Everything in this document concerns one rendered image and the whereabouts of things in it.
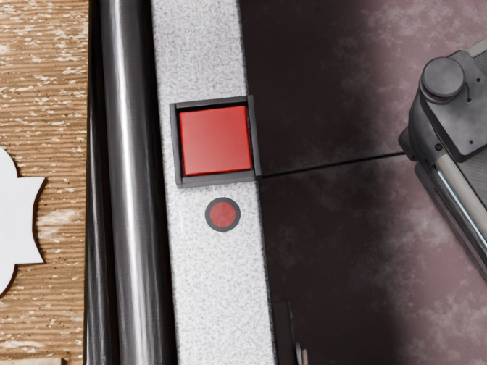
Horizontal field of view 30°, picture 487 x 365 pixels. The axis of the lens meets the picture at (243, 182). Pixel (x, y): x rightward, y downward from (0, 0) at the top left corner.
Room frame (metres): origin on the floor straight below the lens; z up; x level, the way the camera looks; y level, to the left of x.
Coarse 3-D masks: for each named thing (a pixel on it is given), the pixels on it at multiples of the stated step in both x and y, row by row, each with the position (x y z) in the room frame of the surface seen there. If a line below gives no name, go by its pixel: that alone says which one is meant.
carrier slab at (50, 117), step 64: (0, 0) 0.42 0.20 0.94; (64, 0) 0.41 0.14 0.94; (0, 64) 0.36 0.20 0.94; (64, 64) 0.35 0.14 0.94; (0, 128) 0.29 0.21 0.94; (64, 128) 0.29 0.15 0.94; (64, 192) 0.23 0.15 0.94; (64, 256) 0.17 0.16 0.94; (0, 320) 0.13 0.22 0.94; (64, 320) 0.12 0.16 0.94
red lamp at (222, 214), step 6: (216, 204) 0.20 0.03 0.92; (222, 204) 0.20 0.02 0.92; (228, 204) 0.20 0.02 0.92; (216, 210) 0.20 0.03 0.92; (222, 210) 0.20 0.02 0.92; (228, 210) 0.20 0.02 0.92; (234, 210) 0.19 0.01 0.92; (210, 216) 0.19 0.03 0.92; (216, 216) 0.19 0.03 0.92; (222, 216) 0.19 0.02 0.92; (228, 216) 0.19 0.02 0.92; (234, 216) 0.19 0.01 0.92; (216, 222) 0.19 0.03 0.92; (222, 222) 0.19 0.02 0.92; (228, 222) 0.18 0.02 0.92
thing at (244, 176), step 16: (240, 96) 0.29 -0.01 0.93; (176, 112) 0.29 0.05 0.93; (176, 128) 0.27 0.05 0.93; (256, 128) 0.26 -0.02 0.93; (176, 144) 0.26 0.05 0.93; (256, 144) 0.25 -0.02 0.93; (176, 160) 0.24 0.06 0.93; (256, 160) 0.23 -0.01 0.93; (176, 176) 0.23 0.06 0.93; (208, 176) 0.22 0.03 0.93; (224, 176) 0.22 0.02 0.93; (240, 176) 0.22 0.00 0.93; (256, 176) 0.22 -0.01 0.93
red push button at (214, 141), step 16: (192, 112) 0.29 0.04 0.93; (208, 112) 0.28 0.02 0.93; (224, 112) 0.28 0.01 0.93; (240, 112) 0.28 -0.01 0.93; (192, 128) 0.27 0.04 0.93; (208, 128) 0.27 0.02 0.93; (224, 128) 0.27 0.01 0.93; (240, 128) 0.26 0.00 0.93; (192, 144) 0.26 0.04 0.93; (208, 144) 0.25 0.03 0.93; (224, 144) 0.25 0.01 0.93; (240, 144) 0.25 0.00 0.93; (192, 160) 0.24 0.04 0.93; (208, 160) 0.24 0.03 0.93; (224, 160) 0.24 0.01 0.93; (240, 160) 0.24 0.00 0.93
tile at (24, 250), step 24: (0, 168) 0.25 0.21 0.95; (0, 192) 0.23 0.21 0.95; (24, 192) 0.23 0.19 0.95; (0, 216) 0.21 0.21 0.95; (24, 216) 0.21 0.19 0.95; (0, 240) 0.19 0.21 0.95; (24, 240) 0.19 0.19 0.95; (0, 264) 0.17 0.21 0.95; (24, 264) 0.17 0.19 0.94; (0, 288) 0.15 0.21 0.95
